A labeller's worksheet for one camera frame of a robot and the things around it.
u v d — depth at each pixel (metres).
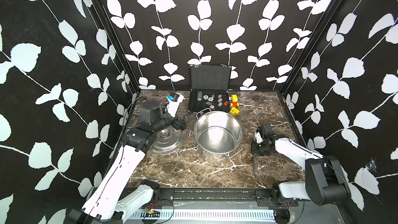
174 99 0.56
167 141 0.92
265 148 0.69
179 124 0.59
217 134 0.95
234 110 1.07
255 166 0.84
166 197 0.73
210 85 1.15
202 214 0.70
